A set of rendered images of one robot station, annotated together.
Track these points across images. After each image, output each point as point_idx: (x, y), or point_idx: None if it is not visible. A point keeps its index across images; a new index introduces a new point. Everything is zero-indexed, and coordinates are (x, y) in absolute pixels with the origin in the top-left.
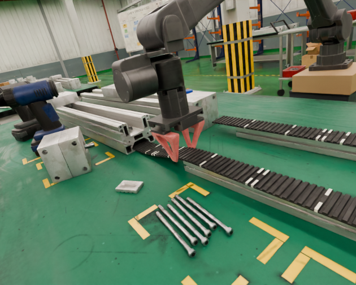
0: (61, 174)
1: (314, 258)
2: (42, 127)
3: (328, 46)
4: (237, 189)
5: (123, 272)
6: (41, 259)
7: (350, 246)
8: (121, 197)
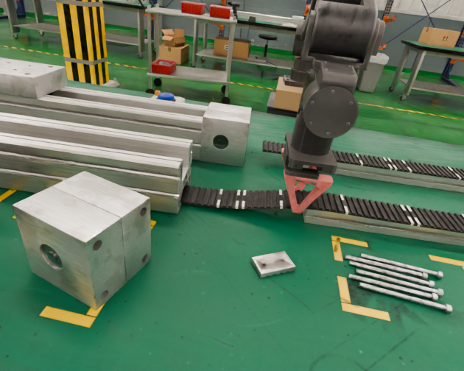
0: (112, 284)
1: None
2: None
3: (307, 62)
4: (387, 232)
5: (429, 365)
6: None
7: None
8: (280, 283)
